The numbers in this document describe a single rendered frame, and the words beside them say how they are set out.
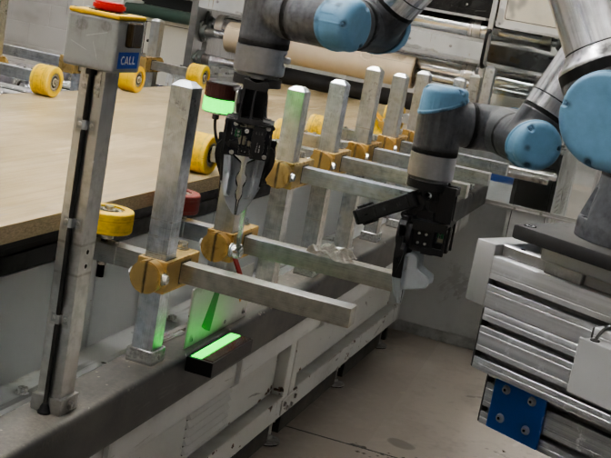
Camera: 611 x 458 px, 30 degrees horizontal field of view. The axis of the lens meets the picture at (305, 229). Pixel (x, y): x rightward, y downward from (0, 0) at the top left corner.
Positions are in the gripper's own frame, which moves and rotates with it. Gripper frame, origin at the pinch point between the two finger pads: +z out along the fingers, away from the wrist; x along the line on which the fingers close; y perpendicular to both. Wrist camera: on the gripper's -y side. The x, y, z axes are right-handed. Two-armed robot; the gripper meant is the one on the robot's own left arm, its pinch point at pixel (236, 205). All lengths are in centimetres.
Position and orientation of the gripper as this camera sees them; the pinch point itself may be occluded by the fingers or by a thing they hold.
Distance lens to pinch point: 173.3
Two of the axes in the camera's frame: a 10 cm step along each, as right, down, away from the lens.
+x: 9.8, 1.7, 0.5
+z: -1.7, 9.6, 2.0
